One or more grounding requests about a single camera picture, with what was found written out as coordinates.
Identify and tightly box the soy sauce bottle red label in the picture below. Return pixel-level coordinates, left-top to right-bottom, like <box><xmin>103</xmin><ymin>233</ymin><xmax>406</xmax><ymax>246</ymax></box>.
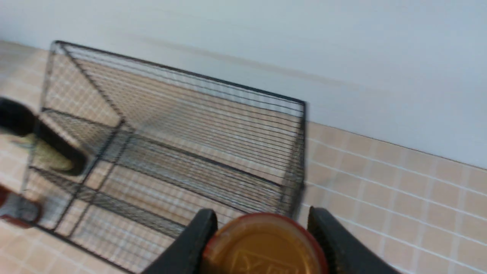
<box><xmin>199</xmin><ymin>213</ymin><xmax>330</xmax><ymax>274</ymax></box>

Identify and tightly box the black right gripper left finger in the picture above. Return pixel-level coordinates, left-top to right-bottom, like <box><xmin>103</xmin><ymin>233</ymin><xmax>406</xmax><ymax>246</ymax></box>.
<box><xmin>143</xmin><ymin>209</ymin><xmax>218</xmax><ymax>274</ymax></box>

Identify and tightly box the red chili sauce squeeze bottle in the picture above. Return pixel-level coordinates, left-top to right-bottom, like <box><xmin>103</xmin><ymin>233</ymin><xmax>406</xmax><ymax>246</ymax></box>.
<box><xmin>0</xmin><ymin>186</ymin><xmax>43</xmax><ymax>229</ymax></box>

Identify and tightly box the black wire mesh shelf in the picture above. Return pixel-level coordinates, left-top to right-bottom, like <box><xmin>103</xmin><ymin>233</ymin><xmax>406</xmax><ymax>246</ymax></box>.
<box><xmin>22</xmin><ymin>40</ymin><xmax>308</xmax><ymax>274</ymax></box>

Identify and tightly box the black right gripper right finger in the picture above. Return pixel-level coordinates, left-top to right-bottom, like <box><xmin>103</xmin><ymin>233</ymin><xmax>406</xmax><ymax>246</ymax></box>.
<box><xmin>307</xmin><ymin>207</ymin><xmax>399</xmax><ymax>274</ymax></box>

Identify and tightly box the dark vinegar bottle gold cap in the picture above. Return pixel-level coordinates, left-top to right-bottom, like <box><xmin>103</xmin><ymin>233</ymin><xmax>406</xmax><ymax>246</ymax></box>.
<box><xmin>0</xmin><ymin>97</ymin><xmax>89</xmax><ymax>176</ymax></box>

